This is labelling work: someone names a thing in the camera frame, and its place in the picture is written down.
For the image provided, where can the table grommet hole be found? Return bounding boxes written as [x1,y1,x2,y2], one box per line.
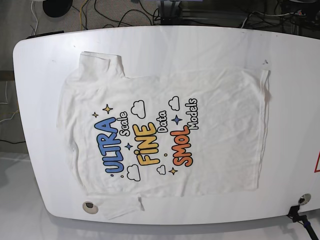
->
[82,201,99,215]
[298,193,312,206]

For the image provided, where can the black round stand base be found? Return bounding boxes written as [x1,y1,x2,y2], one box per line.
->
[42,0,73,18]

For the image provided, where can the white printed T-shirt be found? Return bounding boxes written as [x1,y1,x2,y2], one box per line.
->
[57,52,270,219]

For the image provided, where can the left table grommet hole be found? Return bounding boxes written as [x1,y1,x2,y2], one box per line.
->
[82,201,99,215]

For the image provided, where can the black clamp with cable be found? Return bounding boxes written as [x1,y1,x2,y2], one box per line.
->
[286,205,319,240]

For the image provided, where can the yellow cable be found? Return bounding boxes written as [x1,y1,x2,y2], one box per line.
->
[78,0,88,30]

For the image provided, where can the red white warning sticker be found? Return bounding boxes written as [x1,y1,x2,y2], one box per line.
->
[314,152,320,173]

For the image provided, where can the white cable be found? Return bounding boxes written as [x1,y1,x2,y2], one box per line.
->
[29,0,40,36]

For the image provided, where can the right table grommet hole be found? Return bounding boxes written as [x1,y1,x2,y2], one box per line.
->
[298,193,312,206]

